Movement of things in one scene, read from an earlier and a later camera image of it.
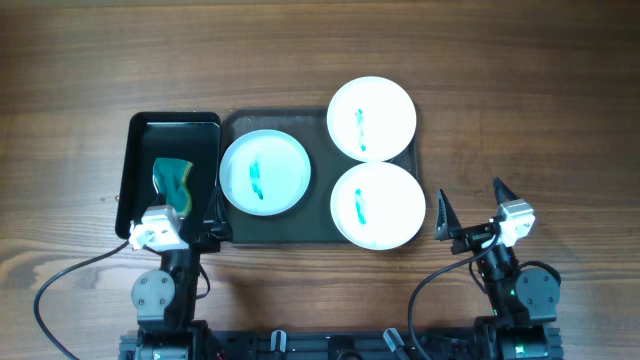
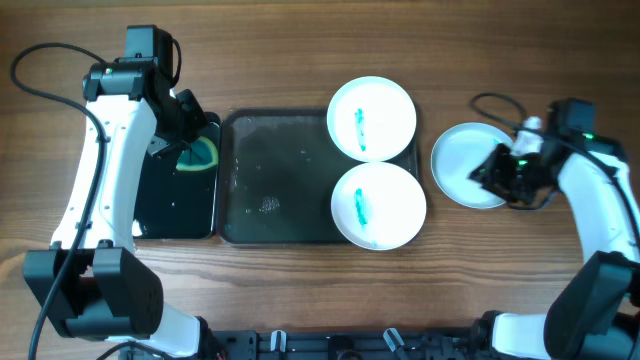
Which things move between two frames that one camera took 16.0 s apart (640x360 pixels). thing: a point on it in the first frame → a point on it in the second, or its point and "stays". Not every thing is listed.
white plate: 371,119 stays
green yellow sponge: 169,177 → 201,155
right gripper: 448,224 → 491,176
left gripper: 216,227 → 194,120
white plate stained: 264,172 → 457,155
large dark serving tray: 310,222 stays
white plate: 378,206 stays
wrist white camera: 517,223 → 528,142
